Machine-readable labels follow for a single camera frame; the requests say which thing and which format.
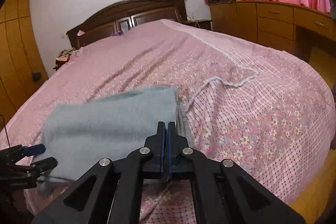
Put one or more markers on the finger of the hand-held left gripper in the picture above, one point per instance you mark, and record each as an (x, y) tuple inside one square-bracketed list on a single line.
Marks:
[(46, 163), (36, 148)]

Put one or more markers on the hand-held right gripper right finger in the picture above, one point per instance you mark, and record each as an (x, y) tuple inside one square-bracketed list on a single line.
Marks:
[(171, 146)]

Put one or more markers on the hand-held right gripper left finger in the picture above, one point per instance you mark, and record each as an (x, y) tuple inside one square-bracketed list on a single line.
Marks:
[(162, 145)]

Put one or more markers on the grey-blue towel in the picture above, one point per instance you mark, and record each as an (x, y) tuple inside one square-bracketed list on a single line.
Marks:
[(110, 129)]

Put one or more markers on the pink floral bed sheet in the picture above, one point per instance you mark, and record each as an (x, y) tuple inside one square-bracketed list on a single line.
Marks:
[(183, 77)]

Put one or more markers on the wooden wardrobe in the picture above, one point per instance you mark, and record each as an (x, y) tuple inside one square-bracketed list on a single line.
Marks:
[(15, 56)]

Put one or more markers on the pile of colourful clothes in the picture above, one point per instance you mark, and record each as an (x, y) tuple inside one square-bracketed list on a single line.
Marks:
[(64, 55)]

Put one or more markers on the dark wooden nightstand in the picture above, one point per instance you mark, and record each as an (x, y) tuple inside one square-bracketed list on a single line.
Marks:
[(200, 23)]

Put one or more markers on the dark wooden headboard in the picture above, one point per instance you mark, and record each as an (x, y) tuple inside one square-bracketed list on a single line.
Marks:
[(126, 19)]

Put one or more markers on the wooden drawer cabinet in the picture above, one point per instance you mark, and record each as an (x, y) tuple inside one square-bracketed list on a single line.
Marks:
[(273, 24)]

